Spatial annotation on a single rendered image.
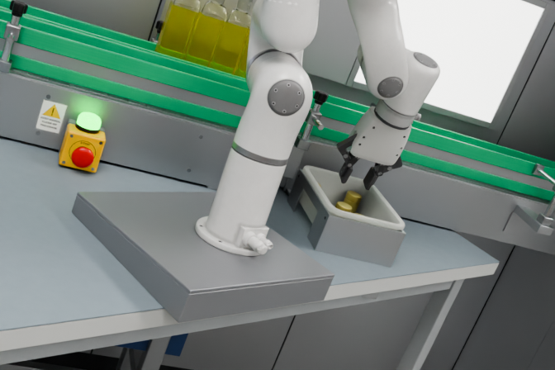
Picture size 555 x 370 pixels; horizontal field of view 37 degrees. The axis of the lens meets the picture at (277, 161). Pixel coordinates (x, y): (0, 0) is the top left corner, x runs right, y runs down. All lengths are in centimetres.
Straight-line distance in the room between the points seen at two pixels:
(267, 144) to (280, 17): 20
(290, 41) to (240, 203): 27
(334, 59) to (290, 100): 69
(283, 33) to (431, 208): 84
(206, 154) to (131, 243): 43
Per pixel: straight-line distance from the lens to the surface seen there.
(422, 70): 152
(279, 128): 128
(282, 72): 126
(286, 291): 133
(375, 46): 142
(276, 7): 126
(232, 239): 134
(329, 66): 195
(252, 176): 130
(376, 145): 160
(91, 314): 116
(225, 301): 123
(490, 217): 206
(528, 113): 225
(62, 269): 124
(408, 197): 194
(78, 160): 152
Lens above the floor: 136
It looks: 18 degrees down
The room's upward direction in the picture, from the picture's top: 21 degrees clockwise
